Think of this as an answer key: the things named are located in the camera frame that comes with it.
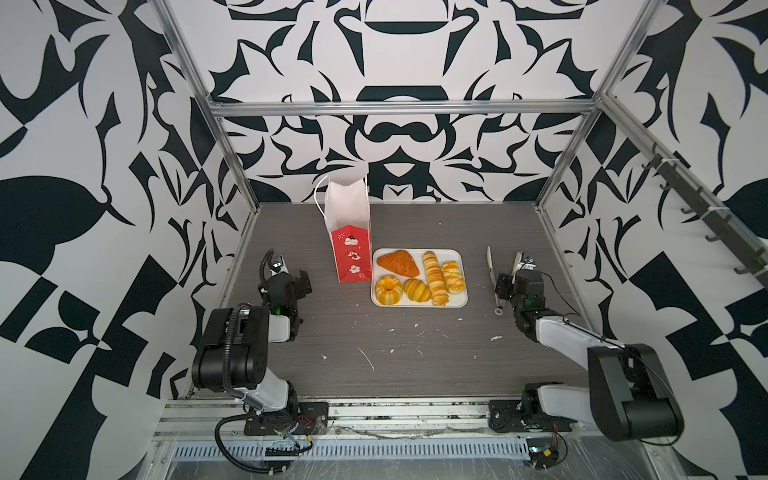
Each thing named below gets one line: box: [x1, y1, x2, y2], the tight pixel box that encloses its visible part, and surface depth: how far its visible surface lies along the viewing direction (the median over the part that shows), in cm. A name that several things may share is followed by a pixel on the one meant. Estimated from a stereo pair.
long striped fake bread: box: [422, 251, 449, 307], surface depth 98 cm
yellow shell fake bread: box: [403, 278, 432, 303], surface depth 94 cm
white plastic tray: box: [370, 248, 468, 308], surface depth 98 cm
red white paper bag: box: [324, 175, 372, 283], surface depth 92 cm
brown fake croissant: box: [376, 250, 420, 278], surface depth 101 cm
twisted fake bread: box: [441, 261, 465, 294], surface depth 98 cm
